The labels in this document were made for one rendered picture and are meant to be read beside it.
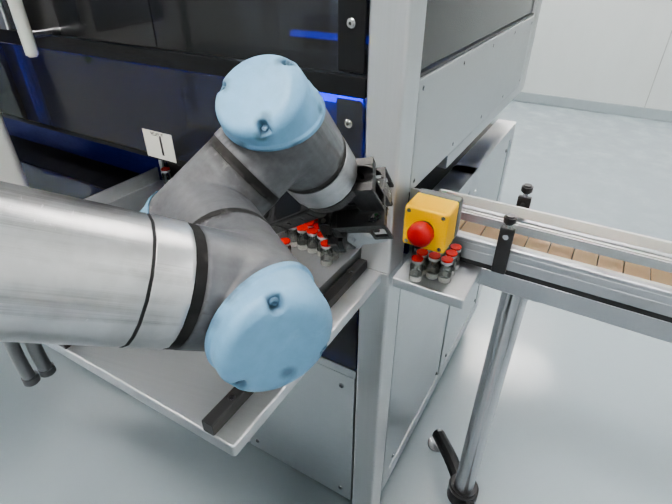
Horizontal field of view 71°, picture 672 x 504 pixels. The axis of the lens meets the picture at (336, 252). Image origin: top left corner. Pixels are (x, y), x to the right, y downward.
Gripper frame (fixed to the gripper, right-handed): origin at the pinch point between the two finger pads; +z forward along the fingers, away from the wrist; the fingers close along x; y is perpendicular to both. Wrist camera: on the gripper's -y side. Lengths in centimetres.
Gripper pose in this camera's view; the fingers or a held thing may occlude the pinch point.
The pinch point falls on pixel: (356, 235)
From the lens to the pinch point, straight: 67.5
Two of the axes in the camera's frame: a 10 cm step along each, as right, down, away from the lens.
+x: 0.4, -9.6, 2.7
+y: 9.5, -0.4, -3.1
